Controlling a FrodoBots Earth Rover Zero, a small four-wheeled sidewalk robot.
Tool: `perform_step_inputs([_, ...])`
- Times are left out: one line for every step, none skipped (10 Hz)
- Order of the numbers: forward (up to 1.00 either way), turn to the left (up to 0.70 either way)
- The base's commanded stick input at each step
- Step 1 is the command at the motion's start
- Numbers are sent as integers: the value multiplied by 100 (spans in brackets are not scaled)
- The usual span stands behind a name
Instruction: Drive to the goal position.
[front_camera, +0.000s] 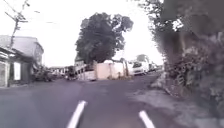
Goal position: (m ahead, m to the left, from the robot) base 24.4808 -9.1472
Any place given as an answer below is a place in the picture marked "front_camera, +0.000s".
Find white vehicle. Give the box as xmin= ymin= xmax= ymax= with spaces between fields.
xmin=131 ymin=60 xmax=149 ymax=76

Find large dark tree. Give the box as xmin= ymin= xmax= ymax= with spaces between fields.
xmin=74 ymin=12 xmax=134 ymax=65

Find grey asphalt road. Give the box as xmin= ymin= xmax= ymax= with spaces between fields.
xmin=0 ymin=71 xmax=188 ymax=128

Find robot's own part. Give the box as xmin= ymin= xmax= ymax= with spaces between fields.
xmin=138 ymin=109 xmax=156 ymax=128
xmin=65 ymin=99 xmax=88 ymax=128

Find concrete pavement with kerb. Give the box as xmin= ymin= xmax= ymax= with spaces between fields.
xmin=128 ymin=73 xmax=224 ymax=128

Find bushes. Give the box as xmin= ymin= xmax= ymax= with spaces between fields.
xmin=139 ymin=0 xmax=224 ymax=118

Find grey building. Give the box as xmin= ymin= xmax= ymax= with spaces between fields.
xmin=0 ymin=34 xmax=45 ymax=88

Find utility pole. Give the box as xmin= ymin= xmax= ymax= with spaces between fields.
xmin=3 ymin=0 xmax=31 ymax=51

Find pale wall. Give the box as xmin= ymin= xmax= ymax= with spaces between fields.
xmin=77 ymin=59 xmax=129 ymax=82

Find overhead wires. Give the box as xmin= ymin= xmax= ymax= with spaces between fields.
xmin=0 ymin=0 xmax=58 ymax=24

